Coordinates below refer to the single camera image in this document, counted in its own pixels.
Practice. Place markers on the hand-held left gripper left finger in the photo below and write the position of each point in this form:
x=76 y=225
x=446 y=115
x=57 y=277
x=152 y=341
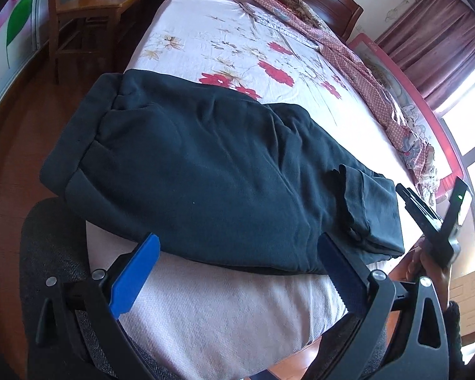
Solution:
x=132 y=277

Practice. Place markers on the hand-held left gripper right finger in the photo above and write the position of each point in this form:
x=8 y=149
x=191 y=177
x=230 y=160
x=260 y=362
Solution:
x=342 y=275

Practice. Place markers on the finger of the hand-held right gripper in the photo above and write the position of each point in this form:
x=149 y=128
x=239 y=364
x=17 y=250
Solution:
x=419 y=209

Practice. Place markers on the black pants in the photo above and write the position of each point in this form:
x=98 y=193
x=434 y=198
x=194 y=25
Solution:
x=202 y=166

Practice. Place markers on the person's right hand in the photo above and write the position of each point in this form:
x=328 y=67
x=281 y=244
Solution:
x=415 y=263

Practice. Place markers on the person's dark grey clothing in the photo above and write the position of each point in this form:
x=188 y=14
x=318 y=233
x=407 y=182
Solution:
x=51 y=237

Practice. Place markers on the bed with floral sheet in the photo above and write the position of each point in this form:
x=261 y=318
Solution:
x=229 y=316

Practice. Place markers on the pink patterned quilt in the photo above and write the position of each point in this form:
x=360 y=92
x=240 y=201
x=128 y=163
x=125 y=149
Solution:
x=352 y=59

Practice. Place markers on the mauve curtain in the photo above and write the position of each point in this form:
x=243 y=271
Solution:
x=439 y=39

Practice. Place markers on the floral pillow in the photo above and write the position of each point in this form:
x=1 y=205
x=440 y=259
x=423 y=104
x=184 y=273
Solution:
x=306 y=12

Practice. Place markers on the wooden chair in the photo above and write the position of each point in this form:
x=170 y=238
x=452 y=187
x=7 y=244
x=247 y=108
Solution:
x=55 y=27

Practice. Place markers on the flower print wardrobe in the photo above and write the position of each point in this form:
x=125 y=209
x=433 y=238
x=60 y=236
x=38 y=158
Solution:
x=8 y=47

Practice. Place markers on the wooden nightstand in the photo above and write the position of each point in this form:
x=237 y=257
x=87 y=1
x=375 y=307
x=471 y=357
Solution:
x=118 y=4

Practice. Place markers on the pink bed guard rail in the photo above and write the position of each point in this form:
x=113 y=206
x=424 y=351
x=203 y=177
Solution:
x=384 y=59

